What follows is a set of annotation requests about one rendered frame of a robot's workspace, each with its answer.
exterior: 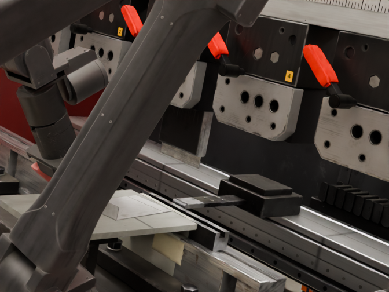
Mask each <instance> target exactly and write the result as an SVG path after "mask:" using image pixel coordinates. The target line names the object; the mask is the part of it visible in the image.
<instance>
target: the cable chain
mask: <svg viewBox="0 0 389 292"><path fill-rule="evenodd" d="M318 198H319V200H320V201H324V202H327V203H328V204H330V205H336V207H338V208H340V209H345V211H348V212H354V214H355V215H357V216H363V218H364V219H367V220H372V221H373V222H375V223H377V224H382V225H383V226H384V227H387V228H389V200H388V199H386V198H383V199H381V198H380V197H379V196H378V195H371V194H370V192H368V191H363V192H362V190H361V189H359V188H353V186H351V185H345V184H344V183H343V182H341V181H339V182H337V184H331V185H329V184H328V183H326V182H322V183H321V186H320V191H319V195H318Z"/></svg>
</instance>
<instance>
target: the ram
mask: <svg viewBox="0 0 389 292"><path fill-rule="evenodd" d="M260 15H262V16H268V17H274V18H278V19H283V20H289V21H295V22H299V23H305V24H311V25H316V26H320V27H326V28H332V29H336V30H342V31H347V32H353V33H357V34H363V35H369V36H373V37H378V38H384V39H389V13H382V12H375V11H371V10H363V9H356V8H349V7H345V6H338V5H331V4H327V3H319V2H313V1H305V0H268V2H267V4H266V5H265V7H264V8H263V10H262V11H261V13H260Z"/></svg>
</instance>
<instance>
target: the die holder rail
mask: <svg viewBox="0 0 389 292"><path fill-rule="evenodd" d="M33 145H34V143H32V142H30V141H28V140H26V139H25V138H23V137H21V136H19V135H17V134H16V133H14V132H11V131H10V130H8V129H6V128H4V127H2V126H0V166H2V167H4V168H5V172H6V173H7V174H10V175H11V176H12V177H14V178H16V179H17V180H19V182H20V183H19V191H18V193H19V194H20V195H29V194H41V193H42V192H43V190H44V189H45V188H46V186H47V185H48V182H47V181H46V180H45V179H44V178H42V177H41V176H40V175H39V174H38V173H37V172H35V171H34V170H33V169H32V167H31V166H32V165H33V164H34V163H36V159H34V158H33V157H31V158H28V155H27V153H26V149H27V148H29V147H31V146H33Z"/></svg>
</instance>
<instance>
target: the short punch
mask: <svg viewBox="0 0 389 292"><path fill-rule="evenodd" d="M213 114H214V112H212V111H196V110H194V109H189V108H179V107H176V106H174V105H171V104H169V106H168V107H167V109H166V111H165V112H164V114H163V117H162V123H161V127H160V134H159V141H161V142H162V146H161V150H160V152H161V153H163V154H166V155H168V156H170V157H172V158H175V159H177V160H180V161H181V162H184V163H186V164H189V165H191V166H193V167H195V168H198V169H199V166H200V160H201V157H204V156H205V154H206V150H207V144H208V139H209V135H210V129H211V123H212V117H213Z"/></svg>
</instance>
